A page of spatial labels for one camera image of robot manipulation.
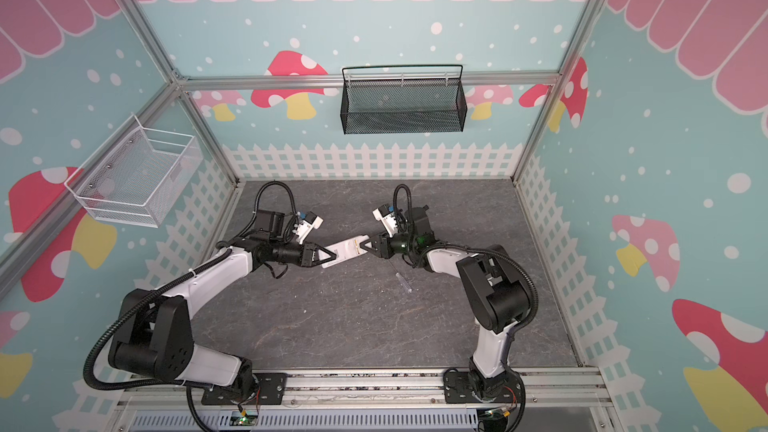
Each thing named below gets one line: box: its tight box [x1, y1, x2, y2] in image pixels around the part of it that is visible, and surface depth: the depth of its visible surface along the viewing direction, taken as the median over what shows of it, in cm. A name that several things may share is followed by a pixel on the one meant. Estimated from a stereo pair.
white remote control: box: [318, 234, 372, 269], surface depth 86 cm
